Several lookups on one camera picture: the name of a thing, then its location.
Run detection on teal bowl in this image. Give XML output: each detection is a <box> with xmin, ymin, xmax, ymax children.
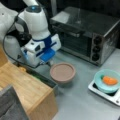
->
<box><xmin>94</xmin><ymin>69</ymin><xmax>120</xmax><ymax>93</ymax></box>

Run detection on silver toaster oven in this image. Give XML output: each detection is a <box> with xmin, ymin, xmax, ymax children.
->
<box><xmin>50</xmin><ymin>7</ymin><xmax>120</xmax><ymax>66</ymax></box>

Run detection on white induction cooker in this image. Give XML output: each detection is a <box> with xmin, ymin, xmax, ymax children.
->
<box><xmin>87</xmin><ymin>79</ymin><xmax>120</xmax><ymax>108</ymax></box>

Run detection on open grey drawer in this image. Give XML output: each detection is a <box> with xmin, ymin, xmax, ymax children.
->
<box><xmin>15</xmin><ymin>63</ymin><xmax>58</xmax><ymax>96</ymax></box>

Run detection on orange carrot toy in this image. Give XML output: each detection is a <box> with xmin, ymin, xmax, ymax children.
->
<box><xmin>102</xmin><ymin>76</ymin><xmax>118</xmax><ymax>85</ymax></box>

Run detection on yellow toy in drawer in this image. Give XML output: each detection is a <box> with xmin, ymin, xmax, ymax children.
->
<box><xmin>19</xmin><ymin>67</ymin><xmax>27</xmax><ymax>72</ymax></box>

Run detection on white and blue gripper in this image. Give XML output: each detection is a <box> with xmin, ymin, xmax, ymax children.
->
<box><xmin>21</xmin><ymin>34</ymin><xmax>61</xmax><ymax>66</ymax></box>

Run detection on pink pan with white handle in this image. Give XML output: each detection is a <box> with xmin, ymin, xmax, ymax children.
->
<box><xmin>50</xmin><ymin>62</ymin><xmax>76</xmax><ymax>83</ymax></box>

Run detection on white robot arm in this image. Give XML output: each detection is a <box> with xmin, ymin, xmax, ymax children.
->
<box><xmin>0</xmin><ymin>0</ymin><xmax>61</xmax><ymax>67</ymax></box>

